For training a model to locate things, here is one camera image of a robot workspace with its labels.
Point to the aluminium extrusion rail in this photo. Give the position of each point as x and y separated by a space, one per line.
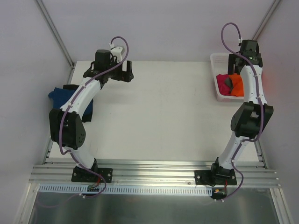
154 173

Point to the grey t shirt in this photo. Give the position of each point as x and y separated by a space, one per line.
229 83

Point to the white slotted cable duct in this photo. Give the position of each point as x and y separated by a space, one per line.
125 190

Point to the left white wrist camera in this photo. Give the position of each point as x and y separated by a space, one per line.
117 52

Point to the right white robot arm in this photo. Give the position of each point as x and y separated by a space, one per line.
249 121

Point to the pink t shirt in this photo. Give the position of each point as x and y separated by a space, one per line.
222 87

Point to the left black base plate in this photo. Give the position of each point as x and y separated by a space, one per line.
81 175

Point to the blue folded t shirt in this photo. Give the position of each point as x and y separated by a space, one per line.
56 97

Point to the aluminium frame post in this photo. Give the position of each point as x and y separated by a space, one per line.
48 19
266 18

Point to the right aluminium frame post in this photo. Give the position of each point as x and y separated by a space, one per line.
266 18

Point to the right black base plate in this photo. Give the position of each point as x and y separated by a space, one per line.
212 178

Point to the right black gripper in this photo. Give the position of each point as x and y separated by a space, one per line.
233 66

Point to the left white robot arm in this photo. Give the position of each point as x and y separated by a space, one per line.
66 125

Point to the left aluminium frame post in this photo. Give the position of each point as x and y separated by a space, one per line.
48 19

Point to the orange t shirt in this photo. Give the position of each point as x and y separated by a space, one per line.
237 90

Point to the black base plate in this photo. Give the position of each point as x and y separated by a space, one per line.
81 175
212 178

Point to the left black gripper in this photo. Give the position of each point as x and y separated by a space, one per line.
122 71

